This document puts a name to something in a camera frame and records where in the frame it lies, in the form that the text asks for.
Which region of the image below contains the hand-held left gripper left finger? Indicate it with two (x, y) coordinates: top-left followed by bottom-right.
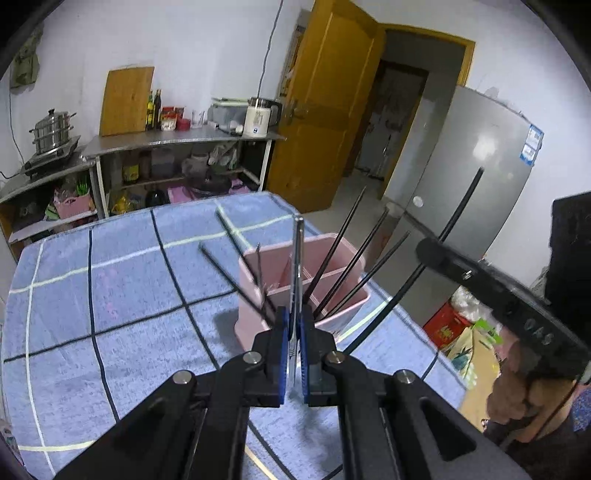
(53, 306), (290, 480)

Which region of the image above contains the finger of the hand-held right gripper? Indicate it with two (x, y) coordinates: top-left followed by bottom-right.
(416, 235), (498, 290)

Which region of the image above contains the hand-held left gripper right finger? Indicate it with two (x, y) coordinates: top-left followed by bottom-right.
(298, 305), (532, 480)

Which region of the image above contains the pink plastic utensil holder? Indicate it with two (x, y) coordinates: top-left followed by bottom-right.
(236, 233), (372, 354)

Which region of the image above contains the stainless steel spoon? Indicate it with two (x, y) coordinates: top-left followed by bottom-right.
(287, 215), (306, 398)

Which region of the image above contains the person's right forearm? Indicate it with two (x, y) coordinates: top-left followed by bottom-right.
(485, 383), (591, 480)

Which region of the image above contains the person's right hand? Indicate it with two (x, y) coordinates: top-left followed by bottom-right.
(486, 342), (583, 426)

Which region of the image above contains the red cardboard box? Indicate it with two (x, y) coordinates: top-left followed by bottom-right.
(422, 302), (463, 354)

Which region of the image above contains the yellow plastic bag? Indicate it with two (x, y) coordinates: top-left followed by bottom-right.
(450, 285), (505, 385)

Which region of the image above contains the grey refrigerator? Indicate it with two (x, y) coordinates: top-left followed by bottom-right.
(380, 84), (545, 325)

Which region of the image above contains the blue plaid blanket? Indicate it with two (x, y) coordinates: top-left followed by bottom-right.
(0, 191), (468, 480)

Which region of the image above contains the dark frying pan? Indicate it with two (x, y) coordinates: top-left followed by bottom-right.
(189, 175), (232, 197)

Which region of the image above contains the pink plastic tub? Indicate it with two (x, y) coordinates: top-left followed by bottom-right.
(165, 182), (250, 204)

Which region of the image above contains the yellow wooden door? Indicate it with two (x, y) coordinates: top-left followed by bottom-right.
(266, 0), (387, 214)

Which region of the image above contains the yellow oil jug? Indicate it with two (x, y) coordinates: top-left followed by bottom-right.
(110, 193), (142, 216)

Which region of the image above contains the white electric kettle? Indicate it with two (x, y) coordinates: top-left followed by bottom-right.
(242, 96), (284, 138)

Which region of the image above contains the stainless steel shelf table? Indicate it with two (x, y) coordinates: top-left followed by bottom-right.
(80, 123), (287, 219)

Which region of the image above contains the white kitchen appliance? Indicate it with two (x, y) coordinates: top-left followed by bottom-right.
(207, 96), (253, 135)

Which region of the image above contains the pink woven basket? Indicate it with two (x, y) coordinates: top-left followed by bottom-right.
(54, 194), (96, 220)

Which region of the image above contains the wooden cabinet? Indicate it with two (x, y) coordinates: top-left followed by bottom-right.
(0, 154), (100, 260)

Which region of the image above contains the wooden cutting board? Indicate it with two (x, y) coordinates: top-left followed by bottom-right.
(99, 65), (156, 138)

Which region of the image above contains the black induction cooker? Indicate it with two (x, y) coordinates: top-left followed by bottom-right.
(20, 135), (83, 179)

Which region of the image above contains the stainless steel steamer pot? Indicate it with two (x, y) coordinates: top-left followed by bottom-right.
(28, 108), (77, 156)

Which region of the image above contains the green hanging cloth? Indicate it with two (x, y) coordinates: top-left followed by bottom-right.
(10, 23), (45, 89)

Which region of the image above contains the yellow door frame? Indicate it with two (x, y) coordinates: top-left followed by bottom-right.
(378, 25), (476, 200)

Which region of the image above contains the grey wall cable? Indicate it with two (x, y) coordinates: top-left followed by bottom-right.
(256, 0), (285, 100)

